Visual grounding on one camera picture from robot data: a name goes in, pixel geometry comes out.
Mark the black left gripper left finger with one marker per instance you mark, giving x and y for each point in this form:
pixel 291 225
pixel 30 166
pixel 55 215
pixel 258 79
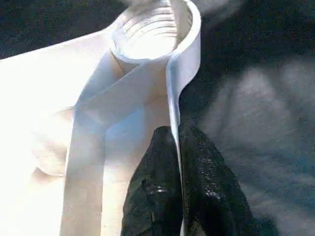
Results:
pixel 157 196

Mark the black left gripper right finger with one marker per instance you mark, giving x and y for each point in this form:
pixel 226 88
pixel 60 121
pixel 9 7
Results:
pixel 211 196

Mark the white plastic table top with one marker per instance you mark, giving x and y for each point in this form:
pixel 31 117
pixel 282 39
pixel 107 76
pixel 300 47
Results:
pixel 49 98

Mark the black work mat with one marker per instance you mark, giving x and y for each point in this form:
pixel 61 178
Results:
pixel 256 123

